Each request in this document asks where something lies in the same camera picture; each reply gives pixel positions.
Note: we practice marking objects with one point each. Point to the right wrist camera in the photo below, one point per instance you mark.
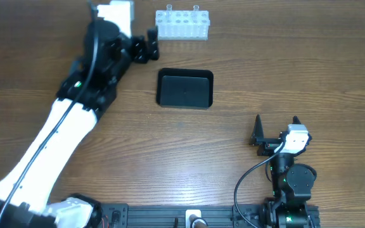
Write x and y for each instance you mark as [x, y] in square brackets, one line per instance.
[296, 139]

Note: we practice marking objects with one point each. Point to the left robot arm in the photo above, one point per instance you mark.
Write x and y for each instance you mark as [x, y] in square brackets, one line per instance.
[59, 142]

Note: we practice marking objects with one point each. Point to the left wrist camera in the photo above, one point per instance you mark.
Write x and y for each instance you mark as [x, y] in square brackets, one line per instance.
[116, 16]

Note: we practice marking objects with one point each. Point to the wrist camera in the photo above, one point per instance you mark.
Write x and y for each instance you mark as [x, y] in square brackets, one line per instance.
[116, 16]
[296, 139]

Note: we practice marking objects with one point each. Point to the mounting rail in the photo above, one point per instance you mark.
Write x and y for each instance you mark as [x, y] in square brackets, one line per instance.
[157, 217]

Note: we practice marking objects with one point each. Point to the black tray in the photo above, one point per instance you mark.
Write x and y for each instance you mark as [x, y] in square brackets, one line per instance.
[185, 92]

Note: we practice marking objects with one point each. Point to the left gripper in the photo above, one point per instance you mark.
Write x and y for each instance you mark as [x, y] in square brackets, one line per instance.
[139, 49]

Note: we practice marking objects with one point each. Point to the white test tube rack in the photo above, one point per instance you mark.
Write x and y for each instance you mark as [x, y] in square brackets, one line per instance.
[182, 31]

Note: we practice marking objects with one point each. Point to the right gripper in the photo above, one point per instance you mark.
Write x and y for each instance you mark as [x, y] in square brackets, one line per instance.
[269, 147]

